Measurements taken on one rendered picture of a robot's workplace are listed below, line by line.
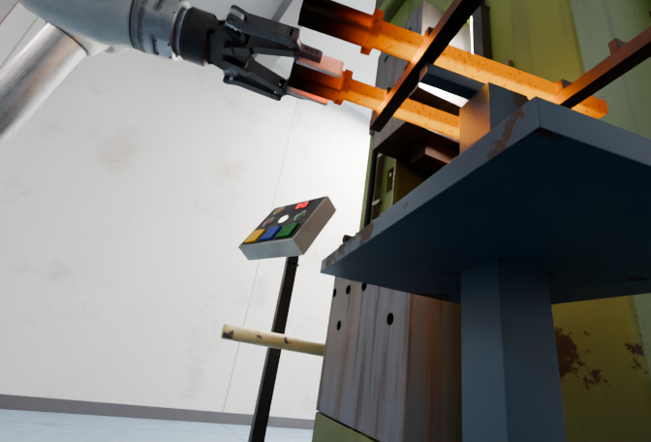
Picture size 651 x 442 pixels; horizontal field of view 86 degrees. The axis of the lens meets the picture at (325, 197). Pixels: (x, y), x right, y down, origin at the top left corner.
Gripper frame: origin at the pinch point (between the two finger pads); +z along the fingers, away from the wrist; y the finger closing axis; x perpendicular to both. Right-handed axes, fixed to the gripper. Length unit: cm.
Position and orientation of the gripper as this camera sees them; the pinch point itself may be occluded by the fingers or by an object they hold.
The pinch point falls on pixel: (317, 78)
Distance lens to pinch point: 58.3
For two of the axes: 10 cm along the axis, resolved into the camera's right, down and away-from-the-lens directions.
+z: 9.4, 2.6, 2.1
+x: 1.5, -8.9, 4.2
